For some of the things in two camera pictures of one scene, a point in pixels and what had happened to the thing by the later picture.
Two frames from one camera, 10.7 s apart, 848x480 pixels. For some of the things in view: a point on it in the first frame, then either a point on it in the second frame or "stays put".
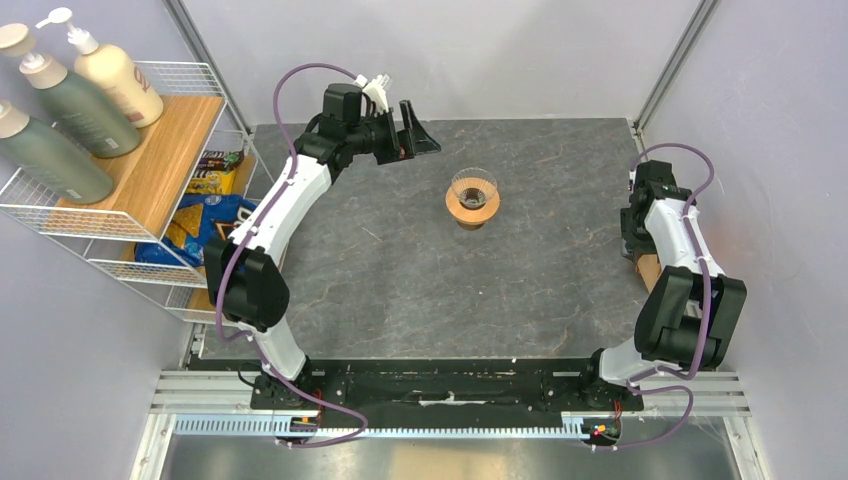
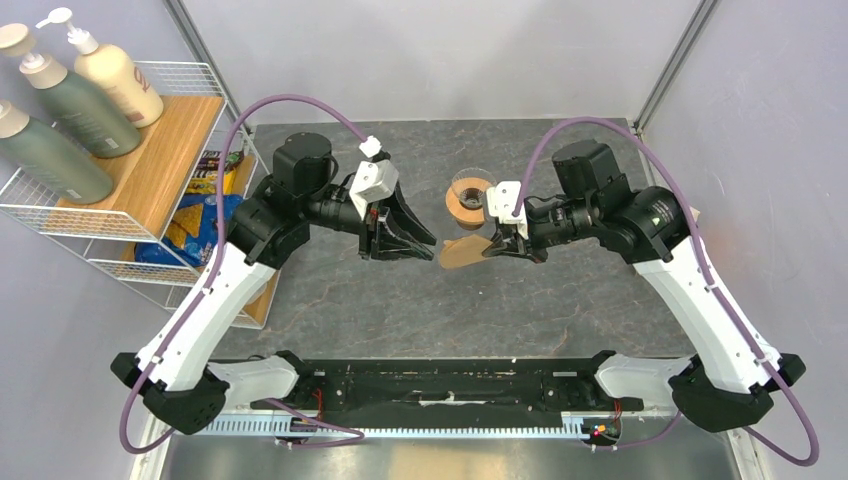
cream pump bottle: (112, 68) stays put
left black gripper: (405, 144) → (406, 219)
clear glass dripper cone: (473, 187) stays put
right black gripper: (630, 244) → (529, 248)
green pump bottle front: (51, 160) stays put
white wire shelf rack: (192, 178) stays put
